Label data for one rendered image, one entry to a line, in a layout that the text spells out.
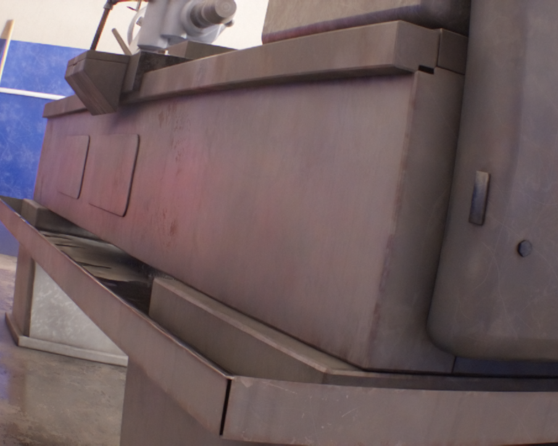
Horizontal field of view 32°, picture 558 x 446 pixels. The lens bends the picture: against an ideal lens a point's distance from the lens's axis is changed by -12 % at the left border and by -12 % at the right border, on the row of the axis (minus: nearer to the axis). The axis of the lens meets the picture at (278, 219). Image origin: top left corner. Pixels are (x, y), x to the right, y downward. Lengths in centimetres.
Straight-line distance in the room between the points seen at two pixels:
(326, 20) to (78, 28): 508
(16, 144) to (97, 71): 409
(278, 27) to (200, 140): 29
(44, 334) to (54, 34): 327
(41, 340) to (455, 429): 243
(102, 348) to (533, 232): 252
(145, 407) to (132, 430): 9
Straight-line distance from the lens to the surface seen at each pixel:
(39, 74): 631
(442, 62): 109
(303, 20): 142
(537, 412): 113
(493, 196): 101
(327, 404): 98
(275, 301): 131
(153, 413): 155
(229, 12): 269
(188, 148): 177
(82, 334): 339
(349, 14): 128
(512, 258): 102
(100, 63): 221
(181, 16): 288
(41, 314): 336
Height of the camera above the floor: 62
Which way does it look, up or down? 1 degrees down
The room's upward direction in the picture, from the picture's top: 10 degrees clockwise
